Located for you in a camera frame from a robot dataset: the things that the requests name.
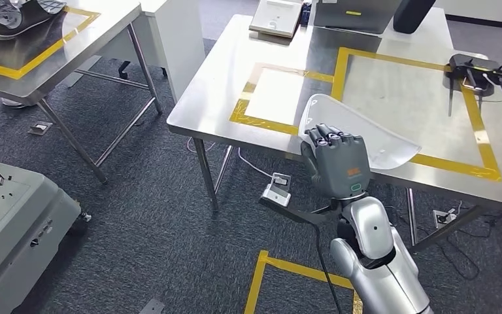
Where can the white curved plastic part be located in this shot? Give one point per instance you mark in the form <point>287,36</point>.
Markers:
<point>385,143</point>

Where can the white power strip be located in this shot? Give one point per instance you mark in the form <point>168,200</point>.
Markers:
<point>443,218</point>

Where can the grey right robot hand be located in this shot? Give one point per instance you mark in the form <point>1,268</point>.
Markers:
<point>342,169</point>

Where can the stainless steel table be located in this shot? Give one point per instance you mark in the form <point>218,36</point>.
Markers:
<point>60,56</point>

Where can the white box in cardboard tray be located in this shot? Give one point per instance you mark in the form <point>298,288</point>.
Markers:
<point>275,17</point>

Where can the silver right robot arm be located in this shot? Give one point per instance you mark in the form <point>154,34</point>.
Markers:
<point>376,268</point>

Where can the grey floor socket box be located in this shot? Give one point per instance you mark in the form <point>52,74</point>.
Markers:
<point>282,178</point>
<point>40,128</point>

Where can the black router with antennas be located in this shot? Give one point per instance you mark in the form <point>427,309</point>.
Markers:
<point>472,69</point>

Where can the black car trim part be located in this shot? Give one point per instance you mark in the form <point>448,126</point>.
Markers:
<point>26,19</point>

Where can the yellow floor tape marking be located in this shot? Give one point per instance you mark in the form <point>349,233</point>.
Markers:
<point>255,281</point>

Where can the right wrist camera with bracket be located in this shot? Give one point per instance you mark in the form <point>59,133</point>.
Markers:
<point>276,196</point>

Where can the small blue box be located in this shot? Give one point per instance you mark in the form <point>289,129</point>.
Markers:
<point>305,15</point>

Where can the amber tape square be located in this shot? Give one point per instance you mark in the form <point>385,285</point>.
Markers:
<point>259,121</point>

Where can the large yellow tape square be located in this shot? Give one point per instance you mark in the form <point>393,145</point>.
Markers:
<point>485,151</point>

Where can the white wheeled workbench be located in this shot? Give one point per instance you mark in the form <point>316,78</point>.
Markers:
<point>13,234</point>

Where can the white cabinet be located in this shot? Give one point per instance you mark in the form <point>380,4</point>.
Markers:
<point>177,39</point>

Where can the black cylindrical speaker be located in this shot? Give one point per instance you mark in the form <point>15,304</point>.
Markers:
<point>411,15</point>

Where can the grey laptop computer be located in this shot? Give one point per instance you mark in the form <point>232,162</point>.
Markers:
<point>355,17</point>

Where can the black chair base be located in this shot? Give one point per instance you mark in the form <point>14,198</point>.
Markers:
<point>124,69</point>

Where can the stainless steel workbench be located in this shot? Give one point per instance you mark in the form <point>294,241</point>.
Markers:
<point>233,56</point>

